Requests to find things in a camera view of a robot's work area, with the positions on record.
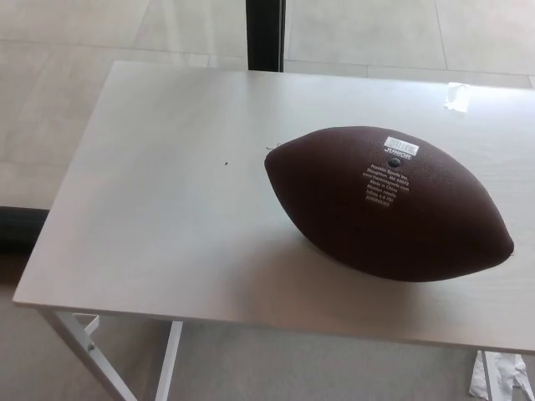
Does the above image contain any black bar on floor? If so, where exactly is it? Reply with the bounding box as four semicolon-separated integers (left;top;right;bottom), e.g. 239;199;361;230
0;206;50;256

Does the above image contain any crumpled white paper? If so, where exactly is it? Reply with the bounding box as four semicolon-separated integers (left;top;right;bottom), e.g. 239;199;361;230
467;350;530;401

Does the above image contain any brown junior football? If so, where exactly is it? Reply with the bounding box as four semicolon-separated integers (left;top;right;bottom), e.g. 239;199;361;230
263;125;515;283

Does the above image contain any black vertical door post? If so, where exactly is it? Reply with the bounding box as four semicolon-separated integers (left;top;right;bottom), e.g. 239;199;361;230
246;0;288;71

